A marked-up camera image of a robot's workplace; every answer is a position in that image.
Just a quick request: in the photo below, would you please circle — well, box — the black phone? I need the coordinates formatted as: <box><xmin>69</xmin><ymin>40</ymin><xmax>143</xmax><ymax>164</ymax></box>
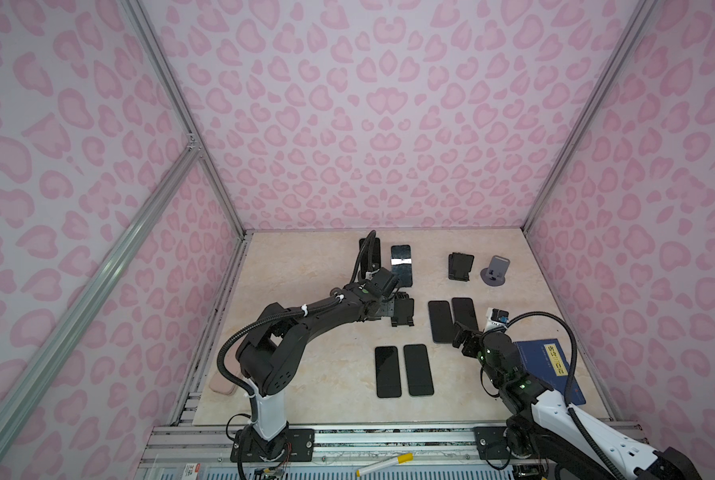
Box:
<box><xmin>375</xmin><ymin>346</ymin><xmax>403</xmax><ymax>399</ymax></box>
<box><xmin>357</xmin><ymin>237</ymin><xmax>381</xmax><ymax>279</ymax></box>
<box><xmin>427</xmin><ymin>300</ymin><xmax>455</xmax><ymax>345</ymax></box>
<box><xmin>391</xmin><ymin>244</ymin><xmax>413</xmax><ymax>288</ymax></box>
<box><xmin>403</xmin><ymin>344</ymin><xmax>435</xmax><ymax>397</ymax></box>

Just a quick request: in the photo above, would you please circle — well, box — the purple phone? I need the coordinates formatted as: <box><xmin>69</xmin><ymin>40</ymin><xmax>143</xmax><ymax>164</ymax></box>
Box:
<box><xmin>451</xmin><ymin>297</ymin><xmax>479</xmax><ymax>331</ymax></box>

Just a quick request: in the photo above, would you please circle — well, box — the grey round phone stand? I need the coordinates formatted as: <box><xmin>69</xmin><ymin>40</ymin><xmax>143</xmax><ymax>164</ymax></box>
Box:
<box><xmin>481</xmin><ymin>255</ymin><xmax>511</xmax><ymax>287</ymax></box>

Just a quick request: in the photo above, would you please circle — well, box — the black folding phone stand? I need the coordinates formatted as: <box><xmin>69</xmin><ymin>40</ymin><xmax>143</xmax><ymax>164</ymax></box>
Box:
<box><xmin>447</xmin><ymin>252</ymin><xmax>475</xmax><ymax>282</ymax></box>

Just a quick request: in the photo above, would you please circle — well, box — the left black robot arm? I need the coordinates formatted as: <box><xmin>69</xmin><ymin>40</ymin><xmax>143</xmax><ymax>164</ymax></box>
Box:
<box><xmin>216</xmin><ymin>267</ymin><xmax>399</xmax><ymax>461</ymax></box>

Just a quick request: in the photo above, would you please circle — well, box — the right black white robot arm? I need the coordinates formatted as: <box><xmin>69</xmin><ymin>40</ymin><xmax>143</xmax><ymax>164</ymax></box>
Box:
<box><xmin>453</xmin><ymin>323</ymin><xmax>701</xmax><ymax>479</ymax></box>

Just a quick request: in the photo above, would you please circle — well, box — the pink phone at left edge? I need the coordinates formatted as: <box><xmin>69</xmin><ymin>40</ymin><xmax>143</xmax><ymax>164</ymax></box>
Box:
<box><xmin>208</xmin><ymin>372</ymin><xmax>238</xmax><ymax>396</ymax></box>

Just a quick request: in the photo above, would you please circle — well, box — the blue book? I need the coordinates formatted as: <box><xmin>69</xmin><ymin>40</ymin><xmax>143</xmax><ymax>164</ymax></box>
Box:
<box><xmin>515</xmin><ymin>339</ymin><xmax>569</xmax><ymax>396</ymax></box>

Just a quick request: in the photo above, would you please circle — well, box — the white yellow marker pen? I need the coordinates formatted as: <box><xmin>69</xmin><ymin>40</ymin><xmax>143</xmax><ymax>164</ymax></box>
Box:
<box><xmin>355</xmin><ymin>453</ymin><xmax>415</xmax><ymax>478</ymax></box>

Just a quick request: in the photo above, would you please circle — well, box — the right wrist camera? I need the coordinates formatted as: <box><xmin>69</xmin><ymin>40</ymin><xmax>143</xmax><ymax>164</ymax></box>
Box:
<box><xmin>485</xmin><ymin>308</ymin><xmax>509</xmax><ymax>332</ymax></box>

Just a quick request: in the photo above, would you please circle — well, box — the right black corrugated cable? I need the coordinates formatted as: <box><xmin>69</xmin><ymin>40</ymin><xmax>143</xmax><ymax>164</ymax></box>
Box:
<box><xmin>503</xmin><ymin>310</ymin><xmax>629</xmax><ymax>480</ymax></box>

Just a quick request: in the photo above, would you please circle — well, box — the black corrugated cable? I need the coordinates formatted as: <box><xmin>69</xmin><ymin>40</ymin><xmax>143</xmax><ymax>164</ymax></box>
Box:
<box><xmin>215</xmin><ymin>229</ymin><xmax>377</xmax><ymax>400</ymax></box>
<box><xmin>503</xmin><ymin>310</ymin><xmax>629</xmax><ymax>480</ymax></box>

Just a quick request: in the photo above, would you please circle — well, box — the left black corrugated cable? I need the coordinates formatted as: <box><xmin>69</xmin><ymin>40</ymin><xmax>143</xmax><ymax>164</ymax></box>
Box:
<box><xmin>215</xmin><ymin>229</ymin><xmax>377</xmax><ymax>400</ymax></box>

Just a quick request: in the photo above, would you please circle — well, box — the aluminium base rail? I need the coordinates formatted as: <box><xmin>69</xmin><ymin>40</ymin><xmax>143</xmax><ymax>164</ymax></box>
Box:
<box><xmin>133</xmin><ymin>392</ymin><xmax>665</xmax><ymax>480</ymax></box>

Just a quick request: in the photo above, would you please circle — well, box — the right corner aluminium post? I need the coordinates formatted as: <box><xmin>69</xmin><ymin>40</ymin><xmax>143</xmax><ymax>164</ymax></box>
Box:
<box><xmin>521</xmin><ymin>0</ymin><xmax>661</xmax><ymax>236</ymax></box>

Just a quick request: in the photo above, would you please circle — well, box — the corner aluminium post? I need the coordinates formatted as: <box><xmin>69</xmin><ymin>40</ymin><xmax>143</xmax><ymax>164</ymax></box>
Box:
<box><xmin>521</xmin><ymin>0</ymin><xmax>661</xmax><ymax>236</ymax></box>
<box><xmin>119</xmin><ymin>0</ymin><xmax>246</xmax><ymax>238</ymax></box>

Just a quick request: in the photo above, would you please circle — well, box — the left corner aluminium post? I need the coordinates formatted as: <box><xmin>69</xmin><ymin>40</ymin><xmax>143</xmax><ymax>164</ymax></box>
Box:
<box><xmin>119</xmin><ymin>0</ymin><xmax>246</xmax><ymax>238</ymax></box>

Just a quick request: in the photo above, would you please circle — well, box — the diagonal aluminium frame bar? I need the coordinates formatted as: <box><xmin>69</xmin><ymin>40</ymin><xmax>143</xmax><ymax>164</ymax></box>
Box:
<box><xmin>0</xmin><ymin>147</ymin><xmax>200</xmax><ymax>462</ymax></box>

